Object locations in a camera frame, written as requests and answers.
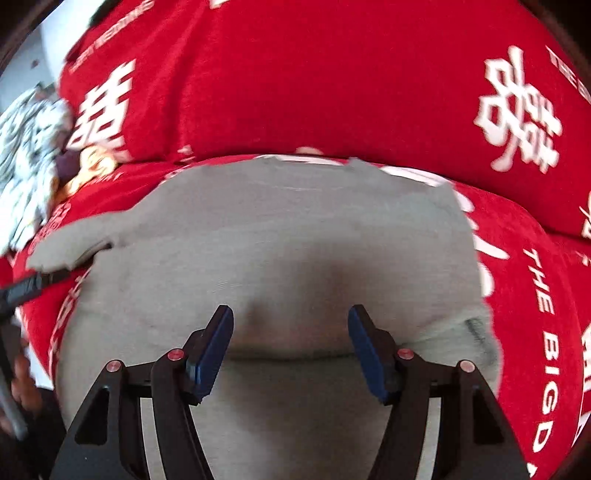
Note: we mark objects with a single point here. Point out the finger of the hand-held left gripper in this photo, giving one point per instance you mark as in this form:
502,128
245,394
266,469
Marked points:
41,279

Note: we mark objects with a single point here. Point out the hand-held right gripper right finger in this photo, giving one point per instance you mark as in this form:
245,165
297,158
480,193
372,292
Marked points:
365,355

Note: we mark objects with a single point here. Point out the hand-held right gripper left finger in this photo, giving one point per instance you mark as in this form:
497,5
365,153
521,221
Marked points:
212,355

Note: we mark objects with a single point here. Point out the grey knitted sweater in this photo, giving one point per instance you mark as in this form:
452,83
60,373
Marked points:
295,240

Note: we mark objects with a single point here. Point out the person's left hand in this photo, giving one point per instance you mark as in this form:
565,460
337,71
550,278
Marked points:
27,385

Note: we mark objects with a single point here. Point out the purple cloth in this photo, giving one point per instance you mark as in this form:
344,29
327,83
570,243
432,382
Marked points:
68,166

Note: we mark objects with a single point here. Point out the yellow patterned cloth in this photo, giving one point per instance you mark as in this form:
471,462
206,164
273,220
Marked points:
92,166

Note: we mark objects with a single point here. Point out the white patterned cloth pile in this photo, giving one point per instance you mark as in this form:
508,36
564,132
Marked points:
27,152

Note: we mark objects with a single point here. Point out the red printed sofa cover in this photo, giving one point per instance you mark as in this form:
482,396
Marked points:
323,83

